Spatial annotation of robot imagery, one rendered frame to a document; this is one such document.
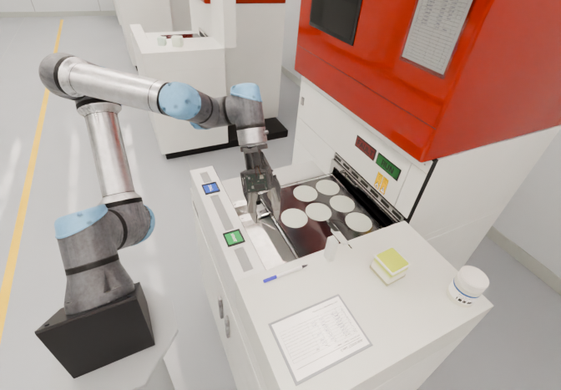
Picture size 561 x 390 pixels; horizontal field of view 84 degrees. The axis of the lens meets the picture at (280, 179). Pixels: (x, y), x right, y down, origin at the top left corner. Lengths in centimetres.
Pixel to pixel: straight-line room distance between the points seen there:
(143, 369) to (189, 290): 111
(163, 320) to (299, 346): 42
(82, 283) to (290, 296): 50
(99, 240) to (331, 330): 60
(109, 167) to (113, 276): 31
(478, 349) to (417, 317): 131
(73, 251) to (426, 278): 93
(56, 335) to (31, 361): 127
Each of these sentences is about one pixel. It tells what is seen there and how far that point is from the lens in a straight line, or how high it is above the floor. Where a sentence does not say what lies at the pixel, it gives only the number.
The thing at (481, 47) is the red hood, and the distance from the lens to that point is 92.
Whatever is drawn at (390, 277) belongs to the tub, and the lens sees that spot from 94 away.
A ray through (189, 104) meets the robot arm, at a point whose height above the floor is 143.
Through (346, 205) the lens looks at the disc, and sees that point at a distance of 127.
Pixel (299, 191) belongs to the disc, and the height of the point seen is 90.
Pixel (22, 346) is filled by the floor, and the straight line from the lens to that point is 221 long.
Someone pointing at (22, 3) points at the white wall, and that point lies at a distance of 885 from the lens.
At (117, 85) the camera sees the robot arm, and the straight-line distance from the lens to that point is 82.
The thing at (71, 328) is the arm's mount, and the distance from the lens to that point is 87.
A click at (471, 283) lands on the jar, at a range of 97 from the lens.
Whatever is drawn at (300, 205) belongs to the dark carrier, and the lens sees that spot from 123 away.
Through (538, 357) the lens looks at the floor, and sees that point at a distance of 243.
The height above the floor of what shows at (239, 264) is 96.
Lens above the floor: 173
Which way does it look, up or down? 38 degrees down
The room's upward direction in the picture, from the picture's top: 5 degrees clockwise
